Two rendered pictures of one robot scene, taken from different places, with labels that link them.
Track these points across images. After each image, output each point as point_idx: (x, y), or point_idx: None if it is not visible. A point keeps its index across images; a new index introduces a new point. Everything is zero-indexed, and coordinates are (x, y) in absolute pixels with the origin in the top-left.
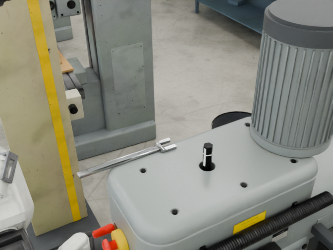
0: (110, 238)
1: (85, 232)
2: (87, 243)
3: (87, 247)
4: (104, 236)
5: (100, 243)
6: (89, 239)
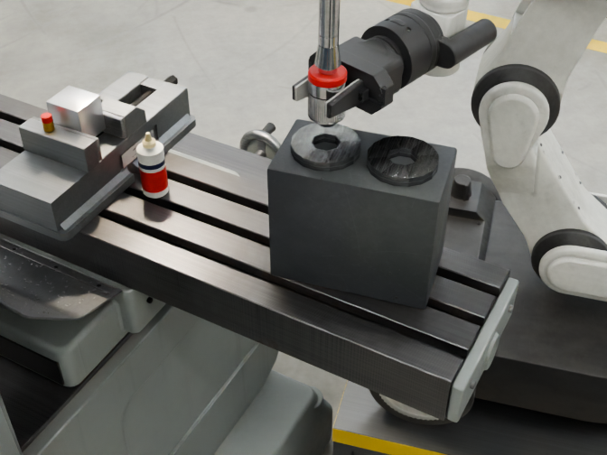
0: (377, 25)
1: (467, 37)
2: (422, 6)
3: (411, 4)
4: (395, 19)
5: (391, 15)
6: (428, 14)
